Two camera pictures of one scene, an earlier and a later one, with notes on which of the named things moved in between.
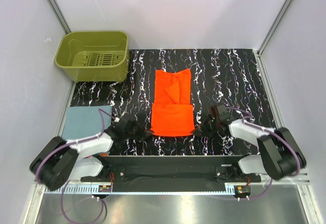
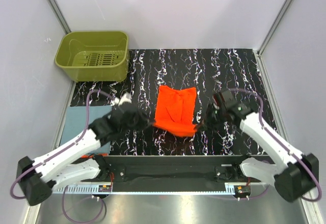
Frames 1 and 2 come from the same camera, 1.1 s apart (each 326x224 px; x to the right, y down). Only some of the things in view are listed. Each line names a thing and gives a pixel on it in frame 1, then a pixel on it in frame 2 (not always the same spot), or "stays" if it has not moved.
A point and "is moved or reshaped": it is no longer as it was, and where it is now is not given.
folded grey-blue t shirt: (82, 121) stays
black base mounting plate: (172, 173) stays
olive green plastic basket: (93, 56) stays
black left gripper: (143, 132) -> (144, 121)
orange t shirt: (172, 113) is moved or reshaped
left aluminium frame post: (51, 0) stays
